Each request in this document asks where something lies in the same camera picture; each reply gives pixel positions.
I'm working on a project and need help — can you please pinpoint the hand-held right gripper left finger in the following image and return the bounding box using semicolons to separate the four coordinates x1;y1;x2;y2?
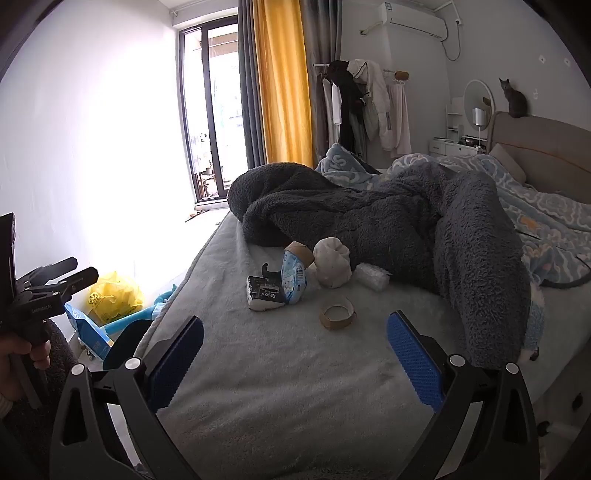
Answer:
48;316;206;480

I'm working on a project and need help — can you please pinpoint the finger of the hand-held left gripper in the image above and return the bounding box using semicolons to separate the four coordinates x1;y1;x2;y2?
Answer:
16;257;78;289
46;267;100;303

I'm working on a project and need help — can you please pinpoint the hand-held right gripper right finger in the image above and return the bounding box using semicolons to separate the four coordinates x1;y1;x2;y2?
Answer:
387;310;541;480

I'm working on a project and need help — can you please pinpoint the cardboard tape roll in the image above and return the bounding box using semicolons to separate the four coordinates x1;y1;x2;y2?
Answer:
320;296;357;331

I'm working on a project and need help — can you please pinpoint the bubble wrap sheet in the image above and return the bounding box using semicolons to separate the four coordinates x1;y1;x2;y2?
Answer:
353;262;393;291

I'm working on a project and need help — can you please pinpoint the black and white packet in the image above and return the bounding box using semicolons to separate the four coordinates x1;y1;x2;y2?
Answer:
246;275;284;311

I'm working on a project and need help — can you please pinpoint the blue wipes packet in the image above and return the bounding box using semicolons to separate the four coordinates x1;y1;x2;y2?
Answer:
279;254;309;305

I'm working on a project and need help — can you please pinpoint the cardboard tube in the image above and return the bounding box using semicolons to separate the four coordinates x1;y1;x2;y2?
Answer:
283;241;317;271

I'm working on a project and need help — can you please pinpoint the person's left hand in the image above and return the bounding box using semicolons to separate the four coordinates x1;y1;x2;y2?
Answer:
0;332;51;402

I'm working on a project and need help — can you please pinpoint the yellow plastic bag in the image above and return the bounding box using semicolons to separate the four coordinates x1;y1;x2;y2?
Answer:
88;271;145;324

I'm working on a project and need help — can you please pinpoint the blue printed bag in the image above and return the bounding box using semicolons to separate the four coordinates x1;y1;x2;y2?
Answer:
65;302;114;358

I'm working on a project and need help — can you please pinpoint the person's dark fleece clothing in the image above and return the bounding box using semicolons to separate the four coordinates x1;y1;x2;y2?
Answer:
0;318;80;480

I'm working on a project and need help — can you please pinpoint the dark grey fleece blanket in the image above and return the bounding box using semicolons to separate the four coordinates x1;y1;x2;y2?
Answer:
227;161;532;370

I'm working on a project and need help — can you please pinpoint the blue patterned quilt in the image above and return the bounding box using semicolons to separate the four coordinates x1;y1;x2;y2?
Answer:
316;143;591;361

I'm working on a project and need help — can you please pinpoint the black framed glass door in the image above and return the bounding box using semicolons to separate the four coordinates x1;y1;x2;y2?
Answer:
178;23;245;204

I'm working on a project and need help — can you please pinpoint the white dresser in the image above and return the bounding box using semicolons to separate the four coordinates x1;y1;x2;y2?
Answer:
428;137;490;158

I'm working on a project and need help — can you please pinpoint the beige pillow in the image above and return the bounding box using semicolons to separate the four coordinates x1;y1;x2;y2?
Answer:
488;144;527;185

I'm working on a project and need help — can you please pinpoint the pale pink hanging garment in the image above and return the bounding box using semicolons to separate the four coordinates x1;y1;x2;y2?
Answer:
383;83;411;155

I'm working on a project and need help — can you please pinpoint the white desktop shelf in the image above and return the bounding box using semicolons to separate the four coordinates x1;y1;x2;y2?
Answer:
445;99;467;141

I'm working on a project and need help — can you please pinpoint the beige padded headboard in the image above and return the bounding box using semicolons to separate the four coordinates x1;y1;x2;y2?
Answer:
487;111;591;206

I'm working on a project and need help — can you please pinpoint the white table lamp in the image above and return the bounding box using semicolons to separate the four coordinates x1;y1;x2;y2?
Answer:
472;107;491;149

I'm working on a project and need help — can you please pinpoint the grey curtain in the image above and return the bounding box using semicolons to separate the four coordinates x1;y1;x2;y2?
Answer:
300;0;342;160
238;0;267;169

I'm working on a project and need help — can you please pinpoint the white hanging jacket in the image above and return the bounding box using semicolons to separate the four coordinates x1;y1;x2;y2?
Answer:
347;59;391;148

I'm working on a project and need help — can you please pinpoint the white hanging garment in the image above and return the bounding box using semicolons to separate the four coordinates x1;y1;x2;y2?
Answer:
321;76;341;144

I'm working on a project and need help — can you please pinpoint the round white mirror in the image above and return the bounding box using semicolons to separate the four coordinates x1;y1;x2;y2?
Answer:
463;79;495;127

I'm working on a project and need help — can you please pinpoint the grey cat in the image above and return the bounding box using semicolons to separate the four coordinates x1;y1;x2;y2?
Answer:
499;78;528;118

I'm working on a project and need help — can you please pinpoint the yellow curtain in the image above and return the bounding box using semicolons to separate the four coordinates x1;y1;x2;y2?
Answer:
253;0;315;167

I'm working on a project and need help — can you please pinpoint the white clothes rack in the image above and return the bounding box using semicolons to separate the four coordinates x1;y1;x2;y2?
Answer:
314;62;409;158

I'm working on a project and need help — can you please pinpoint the white air conditioner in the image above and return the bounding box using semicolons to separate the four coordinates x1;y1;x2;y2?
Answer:
374;2;448;40

